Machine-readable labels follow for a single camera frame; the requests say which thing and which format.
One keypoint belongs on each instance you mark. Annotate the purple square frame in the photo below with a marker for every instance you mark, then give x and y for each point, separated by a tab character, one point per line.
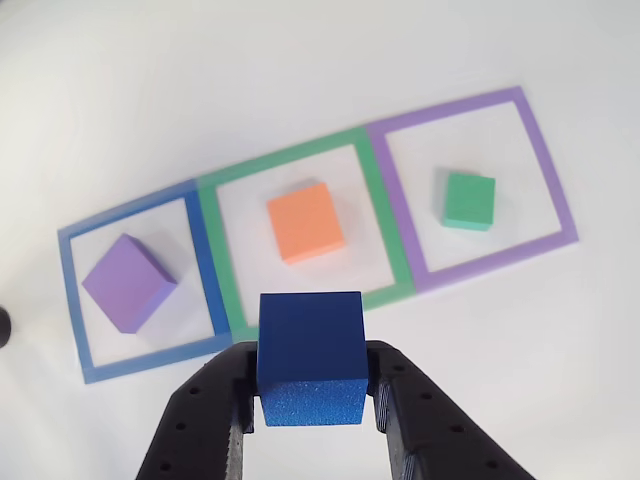
450	107

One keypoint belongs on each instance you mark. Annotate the large purple block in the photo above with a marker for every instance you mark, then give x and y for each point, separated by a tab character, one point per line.
125	280

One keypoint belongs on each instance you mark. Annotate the blue square frame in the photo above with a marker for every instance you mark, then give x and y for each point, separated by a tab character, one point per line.
75	300

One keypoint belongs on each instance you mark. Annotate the green square frame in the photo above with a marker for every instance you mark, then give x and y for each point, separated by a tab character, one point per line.
280	160

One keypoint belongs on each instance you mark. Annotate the green block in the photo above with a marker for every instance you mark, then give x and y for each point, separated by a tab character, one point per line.
470	200

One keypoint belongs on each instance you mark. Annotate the small blue block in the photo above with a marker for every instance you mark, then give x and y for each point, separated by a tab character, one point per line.
310	345

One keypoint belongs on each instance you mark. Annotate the black tripod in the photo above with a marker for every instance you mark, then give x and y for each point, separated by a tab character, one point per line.
4	327

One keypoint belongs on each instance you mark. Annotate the orange block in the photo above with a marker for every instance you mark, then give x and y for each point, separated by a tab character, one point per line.
305	220

